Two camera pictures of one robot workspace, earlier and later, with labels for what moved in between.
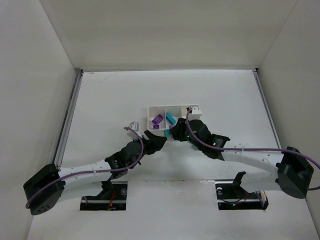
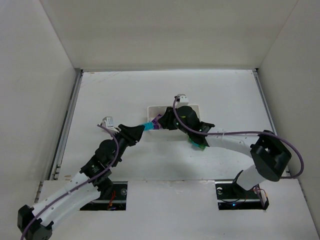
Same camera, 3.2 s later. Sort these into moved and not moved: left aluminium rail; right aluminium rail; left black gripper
Moved: left black gripper
Not moved: left aluminium rail; right aluminium rail
